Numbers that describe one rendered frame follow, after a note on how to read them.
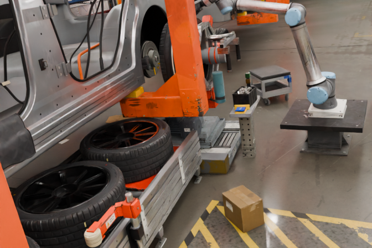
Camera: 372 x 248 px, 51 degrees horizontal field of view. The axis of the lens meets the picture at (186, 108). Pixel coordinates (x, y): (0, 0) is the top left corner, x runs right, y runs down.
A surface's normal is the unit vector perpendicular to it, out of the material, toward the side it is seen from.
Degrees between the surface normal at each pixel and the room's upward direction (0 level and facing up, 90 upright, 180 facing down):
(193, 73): 90
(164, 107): 90
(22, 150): 95
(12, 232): 90
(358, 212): 0
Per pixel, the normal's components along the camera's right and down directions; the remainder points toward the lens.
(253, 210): 0.44, 0.24
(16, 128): 0.93, -0.04
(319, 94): -0.49, 0.48
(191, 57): -0.33, 0.36
